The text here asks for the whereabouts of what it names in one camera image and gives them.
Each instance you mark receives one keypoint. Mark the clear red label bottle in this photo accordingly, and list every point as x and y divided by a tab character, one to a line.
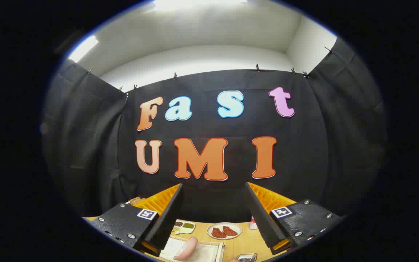
253	223

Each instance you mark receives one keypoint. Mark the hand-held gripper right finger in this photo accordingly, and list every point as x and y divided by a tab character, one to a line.
262	218

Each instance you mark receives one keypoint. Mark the red meat piece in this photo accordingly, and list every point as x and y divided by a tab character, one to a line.
230	230
218	233

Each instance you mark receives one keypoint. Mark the pink plate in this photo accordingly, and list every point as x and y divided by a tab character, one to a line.
187	247

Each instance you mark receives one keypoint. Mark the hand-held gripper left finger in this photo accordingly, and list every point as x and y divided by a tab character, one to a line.
167	222

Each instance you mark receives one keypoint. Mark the ceiling light panel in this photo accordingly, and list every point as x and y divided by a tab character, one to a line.
198	4
83	48

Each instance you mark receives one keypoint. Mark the white divided bean dish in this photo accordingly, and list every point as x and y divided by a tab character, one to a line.
187	226

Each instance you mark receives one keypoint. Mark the row of black cloth clips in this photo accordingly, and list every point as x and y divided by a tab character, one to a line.
258	68

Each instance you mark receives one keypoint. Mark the beige round plate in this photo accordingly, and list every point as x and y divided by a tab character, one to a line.
211	234

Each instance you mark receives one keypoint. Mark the brown toast slice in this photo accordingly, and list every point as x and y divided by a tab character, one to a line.
136	201

